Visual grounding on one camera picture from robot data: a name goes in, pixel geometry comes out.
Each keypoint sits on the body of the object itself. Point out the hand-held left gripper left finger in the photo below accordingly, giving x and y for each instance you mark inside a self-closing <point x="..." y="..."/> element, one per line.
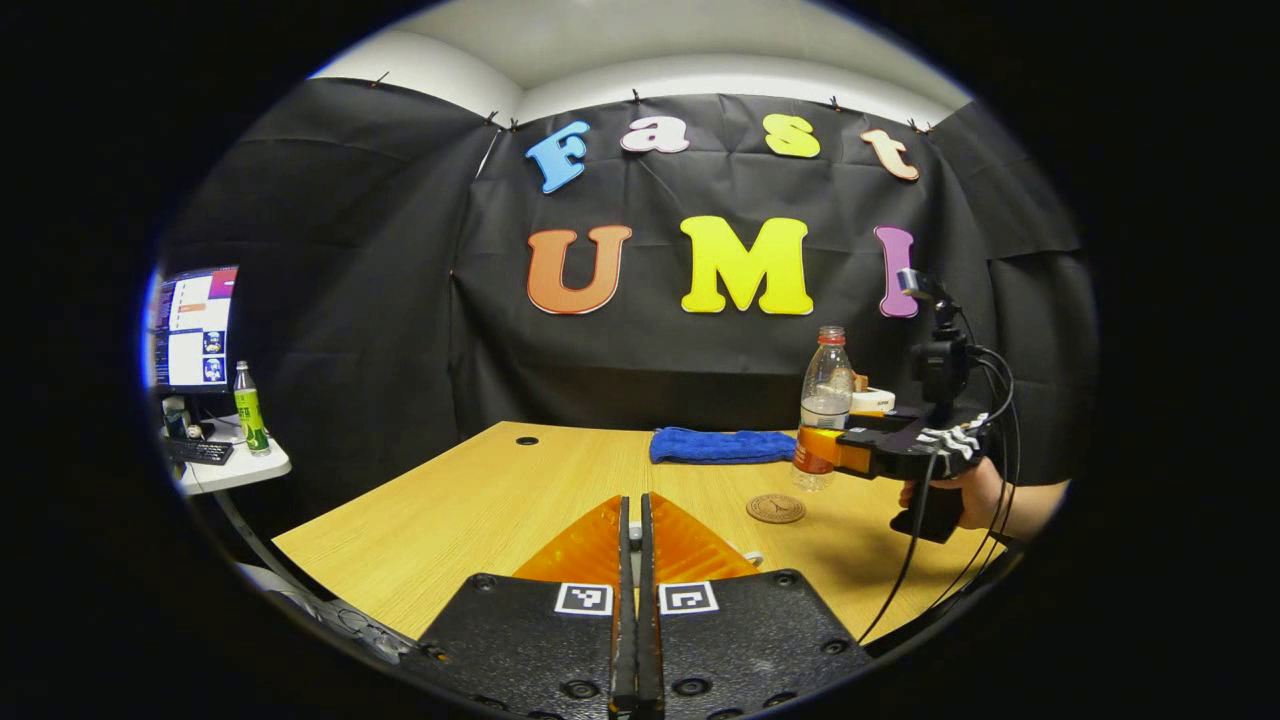
<point x="540" y="640"/>

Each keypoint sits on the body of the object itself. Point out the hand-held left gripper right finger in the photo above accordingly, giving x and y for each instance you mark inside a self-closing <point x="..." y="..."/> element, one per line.
<point x="740" y="640"/>

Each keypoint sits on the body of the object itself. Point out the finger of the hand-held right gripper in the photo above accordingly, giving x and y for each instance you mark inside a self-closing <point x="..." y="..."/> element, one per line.
<point x="835" y="450"/>

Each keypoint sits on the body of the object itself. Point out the clear plastic water bottle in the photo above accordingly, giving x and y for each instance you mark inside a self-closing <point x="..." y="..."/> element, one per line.
<point x="826" y="385"/>

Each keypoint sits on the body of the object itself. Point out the white floral teacup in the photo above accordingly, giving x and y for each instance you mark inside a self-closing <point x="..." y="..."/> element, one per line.
<point x="752" y="559"/>

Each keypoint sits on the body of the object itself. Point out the round wooden coaster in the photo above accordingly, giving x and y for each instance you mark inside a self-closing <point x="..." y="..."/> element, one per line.
<point x="776" y="508"/>

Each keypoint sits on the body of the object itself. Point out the green drink bottle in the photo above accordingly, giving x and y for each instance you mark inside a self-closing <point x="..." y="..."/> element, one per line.
<point x="250" y="415"/>

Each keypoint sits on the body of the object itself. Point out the white toaster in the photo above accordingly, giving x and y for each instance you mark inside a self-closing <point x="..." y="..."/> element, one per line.
<point x="875" y="398"/>

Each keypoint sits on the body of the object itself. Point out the blue towel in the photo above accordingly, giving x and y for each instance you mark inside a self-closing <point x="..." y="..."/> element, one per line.
<point x="720" y="446"/>

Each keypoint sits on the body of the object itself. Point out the white side table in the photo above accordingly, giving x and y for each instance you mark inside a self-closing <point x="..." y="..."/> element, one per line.
<point x="240" y="470"/>

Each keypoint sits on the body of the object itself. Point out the black backdrop cloth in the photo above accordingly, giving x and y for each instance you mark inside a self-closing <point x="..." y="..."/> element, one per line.
<point x="380" y="290"/>

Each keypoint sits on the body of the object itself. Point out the black keyboard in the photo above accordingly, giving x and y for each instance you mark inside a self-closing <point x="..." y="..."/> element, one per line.
<point x="200" y="452"/>

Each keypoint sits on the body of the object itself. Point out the computer monitor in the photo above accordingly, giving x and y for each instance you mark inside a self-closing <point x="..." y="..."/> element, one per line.
<point x="195" y="330"/>

